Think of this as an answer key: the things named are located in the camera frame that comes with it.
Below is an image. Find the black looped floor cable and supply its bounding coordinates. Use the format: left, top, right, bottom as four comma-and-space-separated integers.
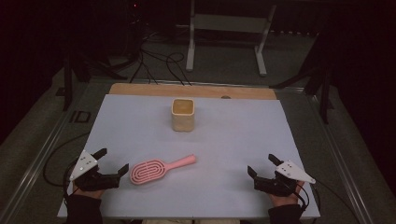
141, 49, 193, 87

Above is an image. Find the pink hairbrush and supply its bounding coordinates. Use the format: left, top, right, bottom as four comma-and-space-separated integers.
129, 154, 197, 186

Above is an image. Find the black floor bracket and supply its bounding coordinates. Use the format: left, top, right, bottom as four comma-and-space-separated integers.
69, 109, 92, 124

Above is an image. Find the black metal stand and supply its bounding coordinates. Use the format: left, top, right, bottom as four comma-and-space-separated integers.
61, 50, 129, 112
269, 31, 334, 125

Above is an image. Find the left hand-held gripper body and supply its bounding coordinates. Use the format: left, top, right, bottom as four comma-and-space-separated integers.
68, 149, 121, 192

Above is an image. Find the white metal stand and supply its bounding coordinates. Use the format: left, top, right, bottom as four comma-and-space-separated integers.
185, 0, 277, 77

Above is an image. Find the white table board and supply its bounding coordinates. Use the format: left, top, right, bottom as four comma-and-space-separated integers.
57, 93, 321, 218

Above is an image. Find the aluminium floor rail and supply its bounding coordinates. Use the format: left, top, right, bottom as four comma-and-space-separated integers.
0, 82, 94, 224
306, 90, 390, 224

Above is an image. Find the person's left hand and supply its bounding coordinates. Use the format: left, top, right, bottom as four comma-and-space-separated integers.
72, 182, 106, 200

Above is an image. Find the wooden table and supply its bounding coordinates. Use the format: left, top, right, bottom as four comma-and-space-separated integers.
108, 82, 277, 101

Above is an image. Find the person's right hand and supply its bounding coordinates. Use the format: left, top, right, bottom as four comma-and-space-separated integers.
269, 181, 305, 208

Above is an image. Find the dark equipment rack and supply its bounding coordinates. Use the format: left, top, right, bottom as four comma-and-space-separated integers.
92, 0, 148, 62

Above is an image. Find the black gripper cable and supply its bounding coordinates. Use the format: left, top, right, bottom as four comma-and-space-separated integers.
42, 132, 92, 200
293, 178, 363, 224

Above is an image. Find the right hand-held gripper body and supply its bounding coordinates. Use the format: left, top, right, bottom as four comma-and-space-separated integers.
253, 160, 317, 198

